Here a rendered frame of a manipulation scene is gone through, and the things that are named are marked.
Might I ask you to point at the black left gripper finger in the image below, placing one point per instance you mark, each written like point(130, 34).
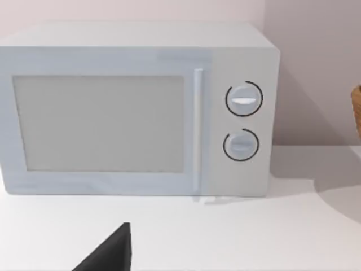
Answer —
point(114, 251)

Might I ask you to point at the brown wicker basket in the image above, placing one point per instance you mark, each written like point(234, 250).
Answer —
point(357, 105)

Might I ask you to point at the pale microwave door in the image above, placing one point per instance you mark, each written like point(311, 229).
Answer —
point(98, 124)

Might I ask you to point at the pale microwave oven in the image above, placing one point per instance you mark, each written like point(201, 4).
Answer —
point(239, 56)

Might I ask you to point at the large pale microwave knob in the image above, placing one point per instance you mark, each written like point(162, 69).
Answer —
point(244, 98)

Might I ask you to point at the small pale microwave knob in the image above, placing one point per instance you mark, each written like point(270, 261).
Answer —
point(241, 145)

